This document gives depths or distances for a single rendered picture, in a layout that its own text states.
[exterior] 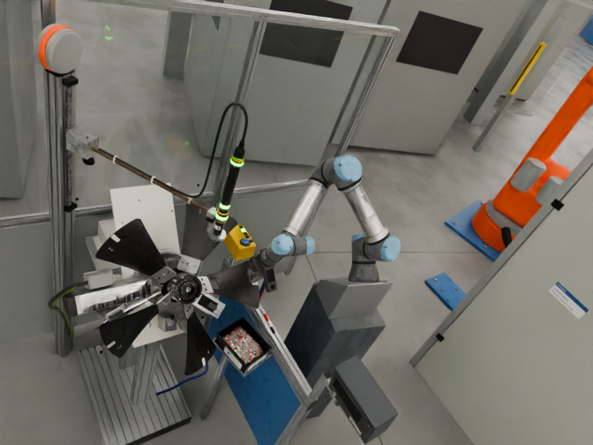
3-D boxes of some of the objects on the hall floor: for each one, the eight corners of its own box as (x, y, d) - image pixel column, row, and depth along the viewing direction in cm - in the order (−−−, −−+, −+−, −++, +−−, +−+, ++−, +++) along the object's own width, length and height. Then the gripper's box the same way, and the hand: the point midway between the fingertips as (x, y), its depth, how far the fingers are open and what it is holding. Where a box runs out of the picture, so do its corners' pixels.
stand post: (116, 370, 274) (132, 235, 202) (131, 365, 279) (152, 231, 208) (118, 376, 271) (135, 242, 200) (134, 372, 277) (155, 238, 205)
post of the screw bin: (199, 416, 269) (228, 339, 219) (203, 413, 271) (233, 336, 222) (202, 420, 268) (232, 344, 218) (206, 417, 270) (236, 340, 221)
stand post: (128, 404, 262) (144, 307, 205) (144, 398, 267) (163, 303, 210) (131, 411, 259) (147, 315, 203) (146, 405, 264) (167, 310, 208)
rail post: (258, 469, 257) (301, 403, 209) (263, 466, 260) (307, 400, 211) (260, 476, 255) (305, 411, 207) (266, 472, 258) (312, 408, 209)
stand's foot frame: (77, 358, 271) (77, 351, 266) (153, 335, 298) (154, 328, 293) (107, 458, 238) (108, 452, 233) (190, 422, 265) (191, 416, 260)
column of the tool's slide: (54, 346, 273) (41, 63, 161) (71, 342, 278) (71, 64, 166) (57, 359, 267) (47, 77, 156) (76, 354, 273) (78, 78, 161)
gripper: (273, 245, 193) (254, 267, 209) (255, 250, 188) (236, 271, 204) (281, 264, 190) (261, 283, 206) (263, 268, 185) (243, 288, 201)
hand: (252, 282), depth 203 cm, fingers closed
